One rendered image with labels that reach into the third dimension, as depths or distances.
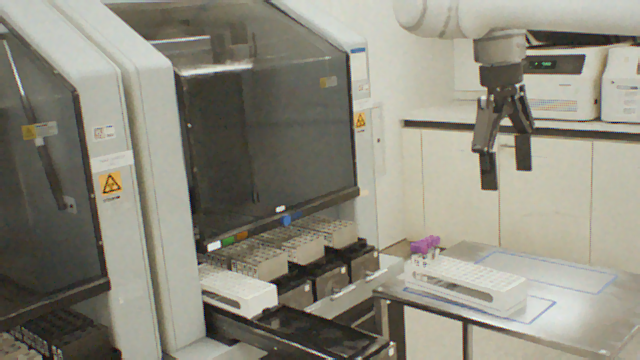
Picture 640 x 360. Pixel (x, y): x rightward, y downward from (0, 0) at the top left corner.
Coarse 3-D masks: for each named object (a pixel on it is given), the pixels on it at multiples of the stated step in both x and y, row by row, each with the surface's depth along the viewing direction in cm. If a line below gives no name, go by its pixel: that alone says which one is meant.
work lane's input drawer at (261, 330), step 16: (208, 304) 170; (208, 320) 169; (224, 320) 164; (240, 320) 162; (256, 320) 159; (272, 320) 161; (288, 320) 160; (304, 320) 160; (320, 320) 158; (240, 336) 161; (256, 336) 157; (272, 336) 153; (288, 336) 150; (304, 336) 152; (320, 336) 151; (336, 336) 150; (352, 336) 150; (368, 336) 148; (272, 352) 154; (288, 352) 150; (304, 352) 146; (320, 352) 144; (336, 352) 140; (352, 352) 143; (368, 352) 139; (384, 352) 142
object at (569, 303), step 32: (448, 256) 189; (480, 256) 187; (512, 256) 185; (544, 256) 183; (384, 288) 170; (544, 288) 163; (576, 288) 162; (608, 288) 160; (384, 320) 172; (480, 320) 149; (512, 320) 148; (544, 320) 147; (576, 320) 146; (608, 320) 144; (576, 352) 135; (608, 352) 132
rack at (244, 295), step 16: (208, 272) 178; (224, 272) 178; (208, 288) 169; (224, 288) 167; (240, 288) 166; (256, 288) 165; (272, 288) 165; (224, 304) 166; (240, 304) 161; (256, 304) 161; (272, 304) 165
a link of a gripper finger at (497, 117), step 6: (504, 102) 115; (504, 108) 115; (498, 114) 115; (504, 114) 115; (492, 120) 115; (498, 120) 115; (492, 126) 114; (498, 126) 115; (492, 132) 114; (492, 138) 114; (492, 144) 114; (486, 150) 113; (492, 150) 113
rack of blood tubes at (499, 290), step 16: (432, 272) 163; (448, 272) 162; (464, 272) 161; (480, 272) 161; (496, 272) 160; (416, 288) 168; (432, 288) 164; (448, 288) 165; (464, 288) 165; (480, 288) 153; (496, 288) 150; (512, 288) 150; (496, 304) 150; (512, 304) 151
